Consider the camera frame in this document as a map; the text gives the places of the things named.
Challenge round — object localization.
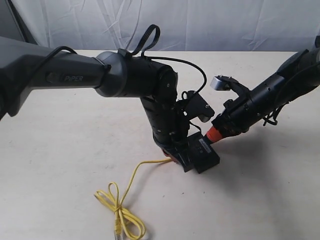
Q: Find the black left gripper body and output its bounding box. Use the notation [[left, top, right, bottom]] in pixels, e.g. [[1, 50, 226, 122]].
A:
[[140, 97, 190, 150]]

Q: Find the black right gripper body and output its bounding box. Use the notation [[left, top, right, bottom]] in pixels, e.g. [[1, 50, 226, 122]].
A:
[[212, 77, 285, 133]]

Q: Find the black network switch box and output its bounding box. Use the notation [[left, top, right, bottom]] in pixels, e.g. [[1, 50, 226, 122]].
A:
[[187, 132, 220, 174]]

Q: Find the yellow ethernet cable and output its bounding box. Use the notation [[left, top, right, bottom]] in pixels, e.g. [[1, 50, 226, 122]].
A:
[[93, 157, 173, 240]]

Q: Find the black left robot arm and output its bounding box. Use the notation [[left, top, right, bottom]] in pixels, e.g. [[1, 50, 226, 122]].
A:
[[0, 25, 215, 173]]

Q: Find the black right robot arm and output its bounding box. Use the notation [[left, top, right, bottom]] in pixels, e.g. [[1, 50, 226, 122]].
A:
[[204, 36, 320, 144]]

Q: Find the white backdrop cloth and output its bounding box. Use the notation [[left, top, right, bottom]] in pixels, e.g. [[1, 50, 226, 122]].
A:
[[13, 0, 320, 52]]

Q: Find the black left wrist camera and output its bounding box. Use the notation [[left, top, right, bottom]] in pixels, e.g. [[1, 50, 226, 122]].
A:
[[179, 90, 215, 123]]

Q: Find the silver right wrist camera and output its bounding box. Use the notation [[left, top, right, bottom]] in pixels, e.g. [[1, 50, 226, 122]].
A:
[[209, 75, 253, 100]]

